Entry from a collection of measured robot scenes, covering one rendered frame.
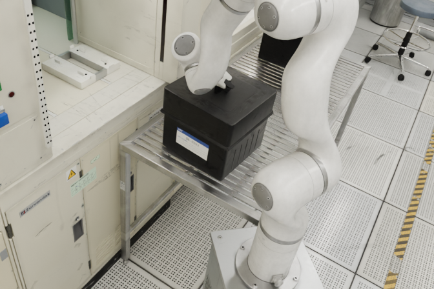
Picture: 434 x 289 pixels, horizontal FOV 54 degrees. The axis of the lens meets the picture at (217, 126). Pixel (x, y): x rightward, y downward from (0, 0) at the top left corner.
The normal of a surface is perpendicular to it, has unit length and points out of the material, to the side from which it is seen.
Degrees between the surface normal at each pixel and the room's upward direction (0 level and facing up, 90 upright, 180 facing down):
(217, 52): 73
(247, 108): 0
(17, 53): 90
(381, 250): 0
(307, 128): 94
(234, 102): 0
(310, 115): 80
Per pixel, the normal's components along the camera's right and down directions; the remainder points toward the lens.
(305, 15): 0.52, 0.36
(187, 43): -0.30, -0.24
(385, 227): 0.13, -0.77
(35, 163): 0.85, 0.41
